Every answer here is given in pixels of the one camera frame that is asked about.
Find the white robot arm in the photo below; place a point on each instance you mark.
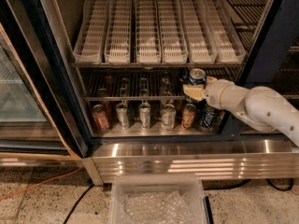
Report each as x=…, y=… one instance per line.
x=262, y=108

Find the blue pepsi can bottom shelf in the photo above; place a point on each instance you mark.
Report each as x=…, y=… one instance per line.
x=207, y=117

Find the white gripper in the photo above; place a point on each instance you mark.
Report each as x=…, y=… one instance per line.
x=213, y=93

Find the open glass fridge door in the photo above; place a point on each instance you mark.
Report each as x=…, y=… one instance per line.
x=39, y=110

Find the middle wire shelf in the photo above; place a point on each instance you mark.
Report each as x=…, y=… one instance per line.
x=132, y=84

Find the clear plastic bin with ice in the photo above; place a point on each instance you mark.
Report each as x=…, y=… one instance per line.
x=157, y=199

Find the silver green can bottom shelf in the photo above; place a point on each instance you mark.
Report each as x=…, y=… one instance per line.
x=168, y=114

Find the orange brown can bottom shelf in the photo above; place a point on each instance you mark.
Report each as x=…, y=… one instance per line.
x=188, y=116

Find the orange-red can bottom shelf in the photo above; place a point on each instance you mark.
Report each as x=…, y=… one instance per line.
x=100, y=117

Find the stainless steel fridge base grille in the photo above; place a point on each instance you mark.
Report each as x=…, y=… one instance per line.
x=257, y=159

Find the white can glide tray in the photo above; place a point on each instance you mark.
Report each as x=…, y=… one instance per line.
x=92, y=34
x=199, y=40
x=148, y=49
x=172, y=37
x=118, y=42
x=228, y=45

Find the blue pepsi can shelf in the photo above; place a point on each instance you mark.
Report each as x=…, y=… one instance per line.
x=196, y=76
x=207, y=117

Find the dark fridge centre pillar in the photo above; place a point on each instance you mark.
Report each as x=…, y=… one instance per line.
x=269, y=30

